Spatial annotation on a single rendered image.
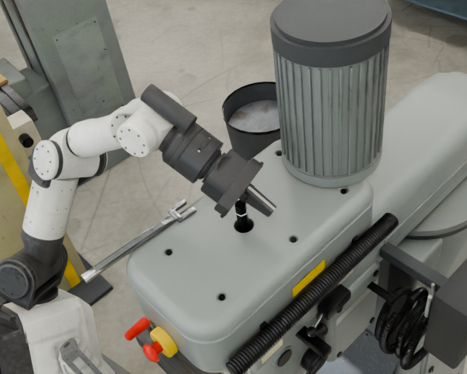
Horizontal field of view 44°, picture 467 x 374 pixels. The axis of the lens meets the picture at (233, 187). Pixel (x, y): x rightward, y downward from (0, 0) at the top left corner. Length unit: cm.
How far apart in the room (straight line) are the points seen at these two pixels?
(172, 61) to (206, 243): 410
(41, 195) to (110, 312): 220
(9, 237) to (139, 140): 218
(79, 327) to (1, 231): 173
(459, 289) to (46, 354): 86
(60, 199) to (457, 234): 96
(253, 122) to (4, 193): 146
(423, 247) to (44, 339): 92
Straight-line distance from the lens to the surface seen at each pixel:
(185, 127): 96
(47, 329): 135
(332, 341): 144
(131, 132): 97
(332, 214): 109
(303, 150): 108
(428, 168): 140
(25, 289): 129
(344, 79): 97
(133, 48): 541
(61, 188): 123
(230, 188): 96
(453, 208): 157
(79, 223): 390
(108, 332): 333
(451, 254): 161
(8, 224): 306
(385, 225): 119
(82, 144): 113
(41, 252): 130
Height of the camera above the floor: 271
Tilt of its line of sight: 45 degrees down
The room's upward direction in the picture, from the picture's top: 10 degrees counter-clockwise
